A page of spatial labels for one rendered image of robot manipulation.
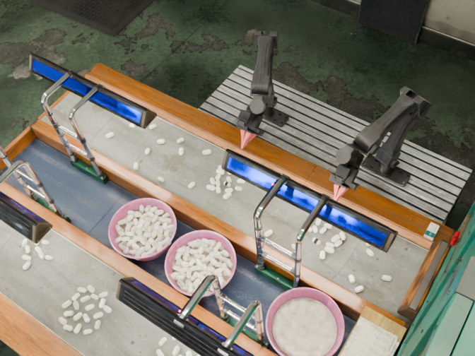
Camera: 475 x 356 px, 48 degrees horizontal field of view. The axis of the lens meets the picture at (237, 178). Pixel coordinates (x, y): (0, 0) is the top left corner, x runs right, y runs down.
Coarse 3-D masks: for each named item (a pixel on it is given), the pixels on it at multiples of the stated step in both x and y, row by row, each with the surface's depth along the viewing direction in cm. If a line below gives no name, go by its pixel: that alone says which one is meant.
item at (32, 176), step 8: (0, 152) 193; (8, 160) 198; (24, 160) 185; (8, 168) 181; (16, 168) 182; (32, 168) 189; (0, 176) 180; (8, 176) 181; (16, 176) 206; (24, 176) 199; (32, 176) 191; (0, 184) 179; (24, 184) 211; (40, 184) 196; (32, 192) 217; (40, 192) 208; (48, 192) 202; (40, 200) 222; (48, 200) 205; (48, 208) 220; (56, 208) 210; (64, 216) 216
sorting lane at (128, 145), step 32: (96, 128) 239; (128, 128) 238; (160, 128) 237; (128, 160) 228; (160, 160) 226; (192, 160) 225; (192, 192) 216; (224, 192) 215; (256, 192) 214; (288, 224) 205; (320, 224) 204; (288, 256) 197; (352, 256) 195; (384, 256) 194; (416, 256) 193; (352, 288) 188; (384, 288) 187
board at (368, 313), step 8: (368, 312) 179; (376, 312) 179; (368, 320) 178; (376, 320) 177; (384, 320) 177; (384, 328) 176; (392, 328) 175; (400, 328) 175; (400, 336) 174; (344, 344) 174
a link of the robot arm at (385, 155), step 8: (408, 96) 195; (416, 112) 193; (400, 120) 200; (408, 120) 197; (400, 128) 201; (408, 128) 201; (392, 136) 205; (400, 136) 202; (384, 144) 209; (392, 144) 206; (400, 144) 207; (384, 152) 210; (392, 152) 207; (384, 160) 211
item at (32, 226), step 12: (0, 192) 183; (0, 204) 175; (12, 204) 176; (0, 216) 177; (12, 216) 174; (24, 216) 171; (36, 216) 176; (24, 228) 172; (36, 228) 169; (48, 228) 174; (36, 240) 172
